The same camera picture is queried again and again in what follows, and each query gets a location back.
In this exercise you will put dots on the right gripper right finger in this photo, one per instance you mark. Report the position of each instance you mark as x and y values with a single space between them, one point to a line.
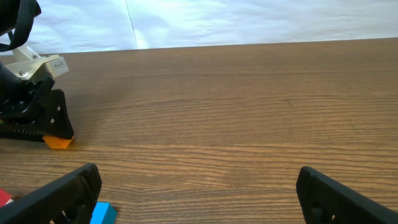
326 193

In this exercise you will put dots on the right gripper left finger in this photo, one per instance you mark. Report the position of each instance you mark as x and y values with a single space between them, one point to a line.
71 186

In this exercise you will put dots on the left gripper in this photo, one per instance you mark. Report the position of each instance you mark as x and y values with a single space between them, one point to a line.
15 96

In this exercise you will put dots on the orange cube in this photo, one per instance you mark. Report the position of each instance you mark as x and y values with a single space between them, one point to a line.
57 142

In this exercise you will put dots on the blue cube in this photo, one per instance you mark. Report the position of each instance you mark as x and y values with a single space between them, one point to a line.
104 214

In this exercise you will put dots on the red cube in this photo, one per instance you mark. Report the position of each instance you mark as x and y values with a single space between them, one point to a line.
4 196

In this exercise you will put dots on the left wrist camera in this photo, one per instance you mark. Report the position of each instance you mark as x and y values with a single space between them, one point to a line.
40 67

